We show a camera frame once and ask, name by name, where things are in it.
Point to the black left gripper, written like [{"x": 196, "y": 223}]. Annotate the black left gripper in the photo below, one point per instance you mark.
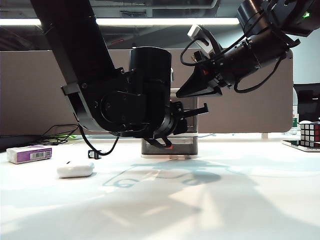
[{"x": 178, "y": 125}]

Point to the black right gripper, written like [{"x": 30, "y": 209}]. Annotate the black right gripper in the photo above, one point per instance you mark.
[{"x": 215, "y": 70}]

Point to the grey three-drawer storage box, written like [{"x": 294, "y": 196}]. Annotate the grey three-drawer storage box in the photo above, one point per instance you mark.
[{"x": 185, "y": 156}]

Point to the white earphone case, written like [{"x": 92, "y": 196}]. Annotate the white earphone case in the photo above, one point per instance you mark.
[{"x": 75, "y": 170}]

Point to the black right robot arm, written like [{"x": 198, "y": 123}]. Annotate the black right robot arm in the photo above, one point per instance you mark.
[{"x": 250, "y": 62}]

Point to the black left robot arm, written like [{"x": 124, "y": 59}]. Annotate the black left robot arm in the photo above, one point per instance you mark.
[{"x": 75, "y": 37}]

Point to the brown desk partition panel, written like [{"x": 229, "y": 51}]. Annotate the brown desk partition panel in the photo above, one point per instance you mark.
[{"x": 250, "y": 112}]

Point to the long ceiling light strip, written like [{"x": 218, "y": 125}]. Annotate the long ceiling light strip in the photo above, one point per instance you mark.
[{"x": 175, "y": 21}]

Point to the white partition foot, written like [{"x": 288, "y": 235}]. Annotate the white partition foot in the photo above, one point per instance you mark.
[{"x": 264, "y": 135}]

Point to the small black binder clip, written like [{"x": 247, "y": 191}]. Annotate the small black binder clip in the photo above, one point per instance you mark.
[{"x": 93, "y": 154}]

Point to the small green labelled bottle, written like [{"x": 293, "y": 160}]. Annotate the small green labelled bottle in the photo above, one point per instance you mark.
[{"x": 295, "y": 122}]

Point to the flat white tray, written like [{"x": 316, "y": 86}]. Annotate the flat white tray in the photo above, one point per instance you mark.
[{"x": 292, "y": 144}]

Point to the black office chair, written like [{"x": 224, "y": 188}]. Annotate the black office chair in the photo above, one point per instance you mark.
[{"x": 307, "y": 105}]

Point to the rubik's cube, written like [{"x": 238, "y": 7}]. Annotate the rubik's cube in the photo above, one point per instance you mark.
[{"x": 310, "y": 132}]

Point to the white purple tissue pack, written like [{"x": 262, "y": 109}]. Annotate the white purple tissue pack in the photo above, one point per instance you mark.
[{"x": 25, "y": 155}]

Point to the black left camera bracket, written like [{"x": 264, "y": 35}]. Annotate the black left camera bracket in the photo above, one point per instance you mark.
[{"x": 193, "y": 113}]

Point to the black camera bracket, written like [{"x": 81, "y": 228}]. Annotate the black camera bracket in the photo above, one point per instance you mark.
[
  {"x": 193, "y": 113},
  {"x": 212, "y": 42}
]

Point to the black right camera bracket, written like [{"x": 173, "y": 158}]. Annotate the black right camera bracket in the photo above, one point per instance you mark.
[{"x": 212, "y": 42}]

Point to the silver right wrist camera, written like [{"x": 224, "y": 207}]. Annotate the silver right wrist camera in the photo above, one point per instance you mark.
[{"x": 197, "y": 35}]

